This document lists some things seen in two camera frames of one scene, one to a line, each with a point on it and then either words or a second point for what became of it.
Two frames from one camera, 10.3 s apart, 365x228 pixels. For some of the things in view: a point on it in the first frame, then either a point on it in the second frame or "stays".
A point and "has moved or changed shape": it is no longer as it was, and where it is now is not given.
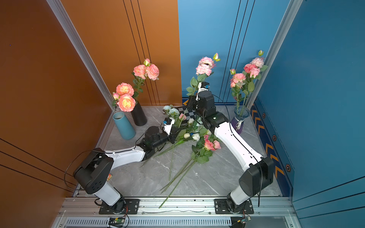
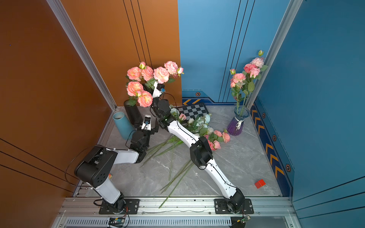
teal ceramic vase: (126, 130) stays
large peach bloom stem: (123, 97) to (138, 95)
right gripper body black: (196, 105) to (156, 104)
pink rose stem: (251, 85) stays
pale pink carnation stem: (259, 62) stays
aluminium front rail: (89, 207) stays
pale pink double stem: (204, 68) to (168, 73)
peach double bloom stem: (142, 71) has moved or changed shape
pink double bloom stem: (236, 82) stays
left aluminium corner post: (60, 12) stays
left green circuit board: (116, 222) stays
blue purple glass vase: (241, 113) stays
